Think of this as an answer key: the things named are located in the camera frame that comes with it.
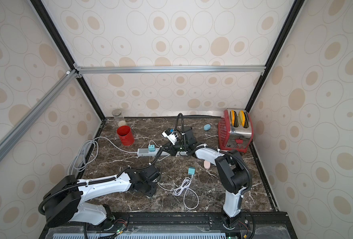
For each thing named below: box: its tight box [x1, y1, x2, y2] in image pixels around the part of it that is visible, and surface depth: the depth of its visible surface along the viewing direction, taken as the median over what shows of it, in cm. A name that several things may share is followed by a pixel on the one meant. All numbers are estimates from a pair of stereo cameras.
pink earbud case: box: [203, 159, 211, 170], surface depth 94 cm
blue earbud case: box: [203, 123, 211, 131], surface depth 115 cm
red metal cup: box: [116, 125, 135, 147], surface depth 99 cm
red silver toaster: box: [218, 109, 254, 153], surface depth 94 cm
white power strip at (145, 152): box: [137, 147, 189, 157], surface depth 99 cm
